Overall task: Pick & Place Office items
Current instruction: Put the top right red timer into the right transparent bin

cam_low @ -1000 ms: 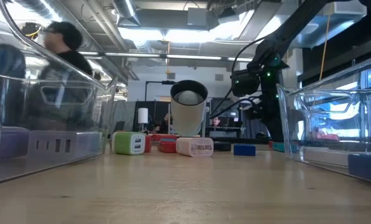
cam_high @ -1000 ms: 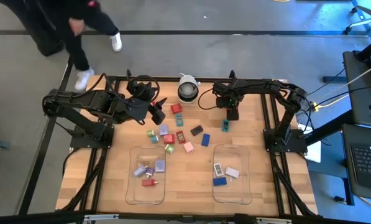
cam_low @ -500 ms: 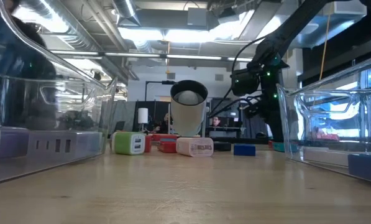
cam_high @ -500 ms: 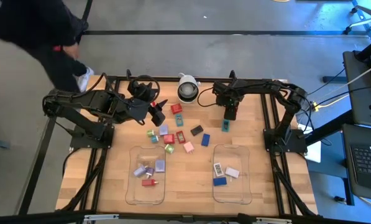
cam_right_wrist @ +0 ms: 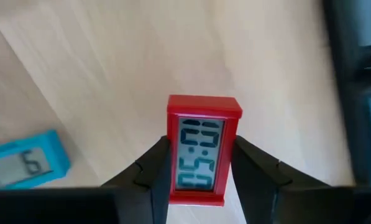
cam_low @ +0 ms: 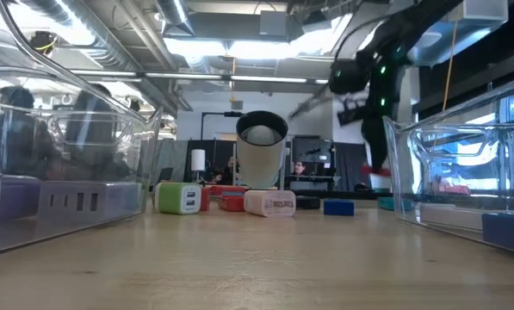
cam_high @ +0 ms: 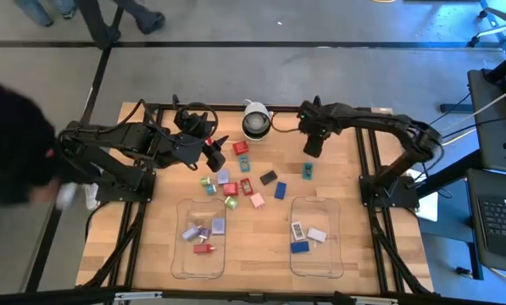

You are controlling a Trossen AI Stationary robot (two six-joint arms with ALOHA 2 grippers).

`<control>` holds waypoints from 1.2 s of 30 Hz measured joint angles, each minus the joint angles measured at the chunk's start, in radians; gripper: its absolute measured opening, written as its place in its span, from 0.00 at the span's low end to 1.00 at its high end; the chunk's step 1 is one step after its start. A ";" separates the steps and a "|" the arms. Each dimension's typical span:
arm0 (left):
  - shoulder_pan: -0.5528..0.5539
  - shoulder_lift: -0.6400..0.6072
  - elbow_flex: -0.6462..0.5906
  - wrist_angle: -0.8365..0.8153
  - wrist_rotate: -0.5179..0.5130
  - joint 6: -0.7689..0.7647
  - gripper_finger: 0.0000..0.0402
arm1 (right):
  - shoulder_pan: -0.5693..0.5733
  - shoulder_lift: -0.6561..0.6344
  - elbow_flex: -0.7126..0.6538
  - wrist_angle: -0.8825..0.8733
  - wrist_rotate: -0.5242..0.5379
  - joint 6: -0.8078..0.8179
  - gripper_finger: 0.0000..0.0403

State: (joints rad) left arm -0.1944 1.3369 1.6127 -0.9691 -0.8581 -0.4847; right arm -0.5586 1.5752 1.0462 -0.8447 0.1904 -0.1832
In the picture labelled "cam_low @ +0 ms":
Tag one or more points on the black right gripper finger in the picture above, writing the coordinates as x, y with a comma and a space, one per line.
375, 146

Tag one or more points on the teal picture card box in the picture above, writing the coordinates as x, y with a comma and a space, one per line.
388, 203

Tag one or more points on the blue box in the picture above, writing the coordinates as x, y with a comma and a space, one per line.
508, 231
338, 207

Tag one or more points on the red picture card box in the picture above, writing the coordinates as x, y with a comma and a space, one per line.
231, 204
450, 188

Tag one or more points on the black box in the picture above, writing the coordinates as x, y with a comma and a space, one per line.
307, 203

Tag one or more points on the lavender multiport charger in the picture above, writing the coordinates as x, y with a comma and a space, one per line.
88, 200

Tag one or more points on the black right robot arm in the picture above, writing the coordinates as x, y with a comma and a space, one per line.
411, 21

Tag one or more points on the black curtain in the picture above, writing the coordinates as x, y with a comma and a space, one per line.
349, 165

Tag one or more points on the black monitor equipment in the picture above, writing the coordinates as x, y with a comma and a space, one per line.
312, 150

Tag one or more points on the background desk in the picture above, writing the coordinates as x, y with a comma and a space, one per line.
312, 183

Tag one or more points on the person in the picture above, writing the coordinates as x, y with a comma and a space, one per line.
299, 168
17, 129
93, 129
228, 171

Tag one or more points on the white cylindrical cup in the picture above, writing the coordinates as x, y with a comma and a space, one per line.
261, 163

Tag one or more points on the clear plastic bin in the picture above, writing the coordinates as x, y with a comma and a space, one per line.
454, 234
67, 232

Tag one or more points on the grey ceiling box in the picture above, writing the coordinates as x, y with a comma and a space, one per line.
273, 23

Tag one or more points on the bright ceiling light panel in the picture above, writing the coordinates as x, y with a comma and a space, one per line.
256, 48

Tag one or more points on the black boom stand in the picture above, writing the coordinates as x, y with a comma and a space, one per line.
222, 113

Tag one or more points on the black curtain panel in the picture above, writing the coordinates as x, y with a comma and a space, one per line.
215, 150

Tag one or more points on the white table lamp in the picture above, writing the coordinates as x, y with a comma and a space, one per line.
197, 160

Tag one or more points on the long ceiling light strip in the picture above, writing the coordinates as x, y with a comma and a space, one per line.
196, 76

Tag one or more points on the grey partition panel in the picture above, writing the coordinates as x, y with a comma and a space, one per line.
168, 157

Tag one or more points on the pink wall charger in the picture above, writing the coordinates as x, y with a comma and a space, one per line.
269, 204

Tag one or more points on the green usb wall charger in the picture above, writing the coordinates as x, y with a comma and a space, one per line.
172, 199

